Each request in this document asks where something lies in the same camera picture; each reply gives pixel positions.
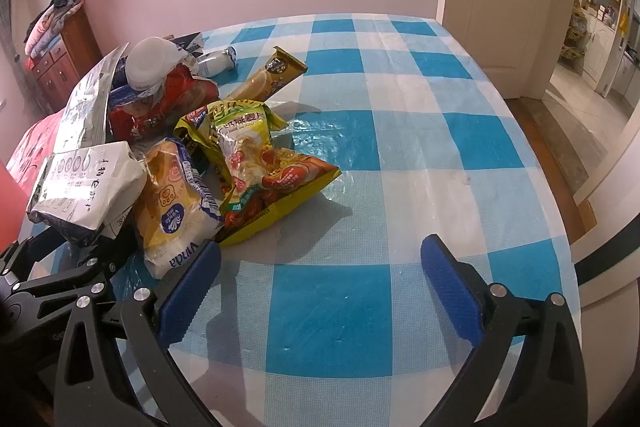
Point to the small yellow snack packet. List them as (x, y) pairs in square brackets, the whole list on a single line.
[(192, 127)]

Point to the dark blue crumpled wrapper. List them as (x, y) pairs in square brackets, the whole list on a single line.
[(187, 41)]

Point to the yellow green snack bag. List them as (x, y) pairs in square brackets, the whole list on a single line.
[(240, 114)]

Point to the red snack packet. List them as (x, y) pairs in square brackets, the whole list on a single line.
[(165, 102)]

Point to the snack rack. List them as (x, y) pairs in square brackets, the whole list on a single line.
[(575, 32)]

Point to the white bottle with blue label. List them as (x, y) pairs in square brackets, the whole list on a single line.
[(212, 63)]

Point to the yellow sausage snack bag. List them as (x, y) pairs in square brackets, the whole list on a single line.
[(295, 182)]

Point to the soft tissue pack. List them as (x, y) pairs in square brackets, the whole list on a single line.
[(170, 202)]

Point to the large white printed bag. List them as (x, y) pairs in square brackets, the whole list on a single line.
[(85, 187)]

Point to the white door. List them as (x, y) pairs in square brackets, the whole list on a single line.
[(490, 7)]

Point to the white kitchen cabinet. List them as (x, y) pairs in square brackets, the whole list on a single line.
[(600, 57)]

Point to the pink printed bedsheet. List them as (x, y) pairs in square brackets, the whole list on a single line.
[(35, 142)]

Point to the pile of folded blankets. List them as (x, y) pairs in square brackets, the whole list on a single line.
[(50, 22)]

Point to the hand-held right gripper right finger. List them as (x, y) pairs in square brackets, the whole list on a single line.
[(450, 292)]

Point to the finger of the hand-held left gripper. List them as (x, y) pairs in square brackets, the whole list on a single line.
[(17, 257), (55, 284)]

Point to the wooden cabinet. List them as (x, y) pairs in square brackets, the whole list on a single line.
[(70, 57)]

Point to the blue white checkered tablecloth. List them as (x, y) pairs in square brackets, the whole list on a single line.
[(330, 307)]

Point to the grey curtain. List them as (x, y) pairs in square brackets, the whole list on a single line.
[(12, 57)]

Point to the blue snack packet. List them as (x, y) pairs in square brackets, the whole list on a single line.
[(124, 95)]

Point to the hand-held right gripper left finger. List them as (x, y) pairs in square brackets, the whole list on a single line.
[(192, 292)]

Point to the gold black coffee stick packet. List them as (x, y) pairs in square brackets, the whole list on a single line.
[(270, 74)]

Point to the orange plastic bin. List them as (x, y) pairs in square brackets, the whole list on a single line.
[(10, 187)]

